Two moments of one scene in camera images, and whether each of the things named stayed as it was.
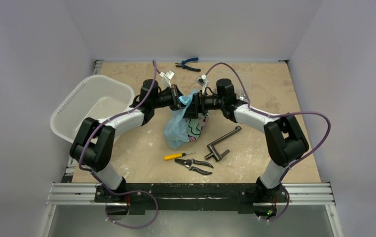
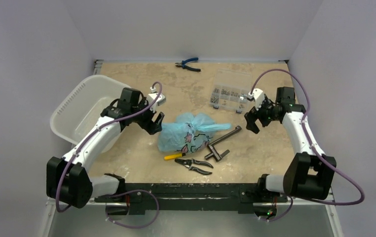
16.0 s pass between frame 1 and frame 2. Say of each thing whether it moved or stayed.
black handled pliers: stayed
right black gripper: moved
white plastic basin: stayed
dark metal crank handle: stayed
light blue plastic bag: moved
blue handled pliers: stayed
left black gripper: moved
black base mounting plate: stayed
